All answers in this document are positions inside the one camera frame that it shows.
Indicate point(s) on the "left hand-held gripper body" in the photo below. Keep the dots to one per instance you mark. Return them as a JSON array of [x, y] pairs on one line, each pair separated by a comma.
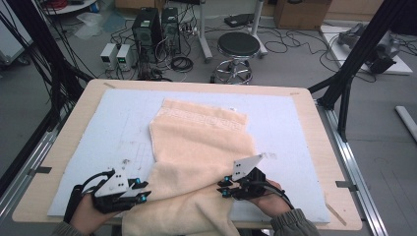
[[113, 188]]

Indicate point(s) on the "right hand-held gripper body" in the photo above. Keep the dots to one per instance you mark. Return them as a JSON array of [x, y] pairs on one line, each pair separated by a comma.
[[249, 183]]

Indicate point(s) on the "cream towel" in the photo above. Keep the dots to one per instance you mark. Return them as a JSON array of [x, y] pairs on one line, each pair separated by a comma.
[[196, 147]]

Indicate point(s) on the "person's right hand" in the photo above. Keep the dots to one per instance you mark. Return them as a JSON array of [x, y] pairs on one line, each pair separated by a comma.
[[272, 205]]

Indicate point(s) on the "person's left hand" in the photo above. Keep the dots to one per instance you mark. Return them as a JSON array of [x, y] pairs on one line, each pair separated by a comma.
[[85, 216]]

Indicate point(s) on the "white foam mat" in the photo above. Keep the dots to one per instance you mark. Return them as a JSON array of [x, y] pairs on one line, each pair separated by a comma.
[[288, 131]]

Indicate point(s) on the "white power supply green display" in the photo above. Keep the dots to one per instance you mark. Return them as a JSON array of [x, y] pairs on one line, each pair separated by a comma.
[[124, 57]]

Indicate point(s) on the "white power supply unit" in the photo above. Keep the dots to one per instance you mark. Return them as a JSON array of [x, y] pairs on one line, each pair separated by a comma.
[[108, 55]]

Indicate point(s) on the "black round stool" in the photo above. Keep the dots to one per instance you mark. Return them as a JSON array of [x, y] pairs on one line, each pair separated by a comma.
[[238, 43]]

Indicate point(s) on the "white metal stand leg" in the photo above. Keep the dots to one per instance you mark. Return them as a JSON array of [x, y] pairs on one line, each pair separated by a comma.
[[257, 26], [203, 32]]

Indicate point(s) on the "large black computer tower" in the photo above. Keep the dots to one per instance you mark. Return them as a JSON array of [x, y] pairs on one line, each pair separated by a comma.
[[146, 29]]

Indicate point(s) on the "slim black computer tower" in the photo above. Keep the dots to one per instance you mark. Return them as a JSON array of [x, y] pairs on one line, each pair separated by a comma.
[[170, 29]]

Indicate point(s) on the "white base board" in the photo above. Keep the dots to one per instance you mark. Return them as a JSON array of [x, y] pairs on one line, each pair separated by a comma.
[[341, 55]]

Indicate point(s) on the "black flat case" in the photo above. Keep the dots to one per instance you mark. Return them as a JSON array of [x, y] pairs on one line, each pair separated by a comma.
[[239, 19]]

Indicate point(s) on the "clear plastic bag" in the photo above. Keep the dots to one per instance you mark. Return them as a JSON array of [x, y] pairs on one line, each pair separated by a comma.
[[90, 24]]

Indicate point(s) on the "white tube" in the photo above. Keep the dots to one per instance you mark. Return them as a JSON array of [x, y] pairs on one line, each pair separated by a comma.
[[406, 119]]

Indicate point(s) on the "cardboard box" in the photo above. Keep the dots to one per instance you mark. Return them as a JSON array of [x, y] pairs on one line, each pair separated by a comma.
[[301, 14]]

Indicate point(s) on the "white round table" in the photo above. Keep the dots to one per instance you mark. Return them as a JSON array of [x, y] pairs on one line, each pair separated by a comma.
[[72, 7]]

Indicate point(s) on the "grey machine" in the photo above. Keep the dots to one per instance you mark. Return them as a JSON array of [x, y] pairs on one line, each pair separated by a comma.
[[387, 46]]

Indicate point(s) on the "black rail bracket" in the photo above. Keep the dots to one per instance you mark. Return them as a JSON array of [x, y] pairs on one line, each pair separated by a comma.
[[41, 170], [345, 185]]

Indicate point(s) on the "aluminium rail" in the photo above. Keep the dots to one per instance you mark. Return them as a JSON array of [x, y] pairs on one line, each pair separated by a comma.
[[367, 203], [19, 187]]

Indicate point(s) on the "black metal frame stand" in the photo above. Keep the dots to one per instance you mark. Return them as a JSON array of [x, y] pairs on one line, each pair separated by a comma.
[[360, 49]]

